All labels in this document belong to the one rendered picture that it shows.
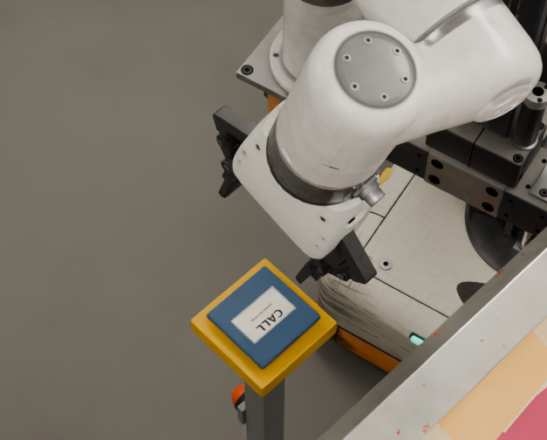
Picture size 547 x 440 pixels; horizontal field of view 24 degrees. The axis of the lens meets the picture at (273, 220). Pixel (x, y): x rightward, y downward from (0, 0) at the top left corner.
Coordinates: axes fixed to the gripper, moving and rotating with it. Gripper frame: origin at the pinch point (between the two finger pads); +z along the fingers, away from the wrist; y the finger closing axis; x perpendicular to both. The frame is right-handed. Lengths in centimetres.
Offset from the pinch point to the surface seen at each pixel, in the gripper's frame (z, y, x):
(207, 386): 156, 1, -27
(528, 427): -5.9, -24.2, -1.8
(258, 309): 54, -1, -12
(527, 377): -6.7, -21.5, -4.1
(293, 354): 54, -8, -11
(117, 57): 179, 75, -68
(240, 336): 54, -2, -8
